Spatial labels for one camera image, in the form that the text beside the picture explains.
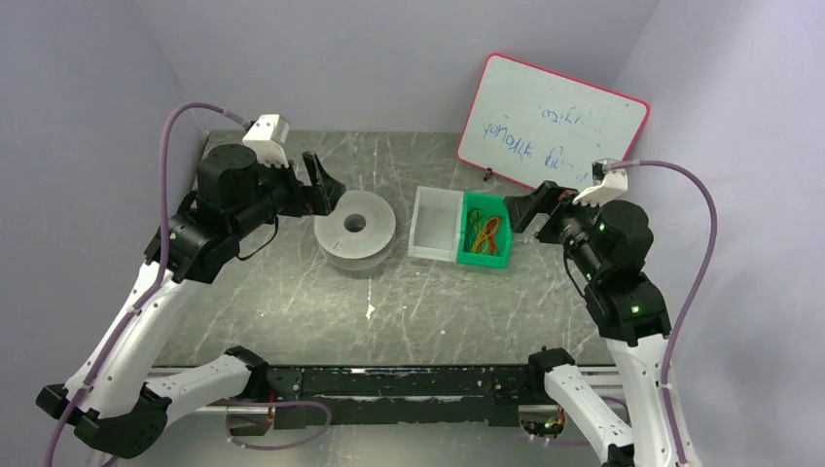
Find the clear plastic bin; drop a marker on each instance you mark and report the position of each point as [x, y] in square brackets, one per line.
[435, 225]

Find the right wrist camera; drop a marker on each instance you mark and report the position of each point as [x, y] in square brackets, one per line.
[609, 181]

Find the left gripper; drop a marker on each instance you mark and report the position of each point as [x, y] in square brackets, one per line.
[308, 196]

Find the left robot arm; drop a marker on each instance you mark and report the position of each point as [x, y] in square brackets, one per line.
[111, 403]

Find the red framed whiteboard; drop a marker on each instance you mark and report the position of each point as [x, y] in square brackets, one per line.
[529, 125]

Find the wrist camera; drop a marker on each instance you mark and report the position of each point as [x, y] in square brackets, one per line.
[609, 181]
[266, 138]

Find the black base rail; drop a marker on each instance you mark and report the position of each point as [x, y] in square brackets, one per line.
[495, 394]

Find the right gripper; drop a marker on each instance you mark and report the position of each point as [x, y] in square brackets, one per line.
[546, 215]

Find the green plastic bin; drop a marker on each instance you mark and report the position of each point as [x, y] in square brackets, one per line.
[485, 238]

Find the grey perforated spool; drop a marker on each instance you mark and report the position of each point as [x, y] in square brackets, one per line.
[359, 233]

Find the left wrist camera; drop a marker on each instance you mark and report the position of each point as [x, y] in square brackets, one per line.
[266, 138]

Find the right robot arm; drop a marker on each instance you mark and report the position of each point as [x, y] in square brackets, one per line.
[608, 245]

